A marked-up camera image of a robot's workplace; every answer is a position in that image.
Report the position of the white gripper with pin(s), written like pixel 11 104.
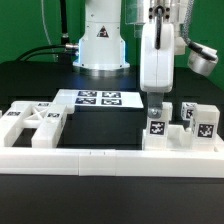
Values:
pixel 156 66

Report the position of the white chair seat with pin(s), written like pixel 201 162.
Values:
pixel 179 139

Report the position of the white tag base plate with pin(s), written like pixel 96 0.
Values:
pixel 96 98

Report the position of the white U-shaped fence frame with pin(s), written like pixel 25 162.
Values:
pixel 22 158

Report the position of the white chair back frame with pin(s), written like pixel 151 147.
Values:
pixel 48 120

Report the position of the white tagged nut cube right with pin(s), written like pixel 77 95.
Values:
pixel 187 110

